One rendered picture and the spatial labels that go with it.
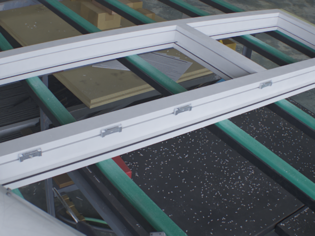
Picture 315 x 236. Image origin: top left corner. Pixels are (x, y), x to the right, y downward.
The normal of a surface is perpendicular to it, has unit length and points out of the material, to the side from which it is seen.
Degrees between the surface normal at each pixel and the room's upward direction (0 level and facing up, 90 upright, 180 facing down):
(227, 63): 90
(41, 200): 0
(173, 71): 0
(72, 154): 90
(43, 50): 90
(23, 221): 31
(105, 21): 90
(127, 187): 0
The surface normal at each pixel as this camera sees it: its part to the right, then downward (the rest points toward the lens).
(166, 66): 0.11, -0.84
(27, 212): 0.58, -0.79
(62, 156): 0.59, 0.48
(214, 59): -0.79, 0.24
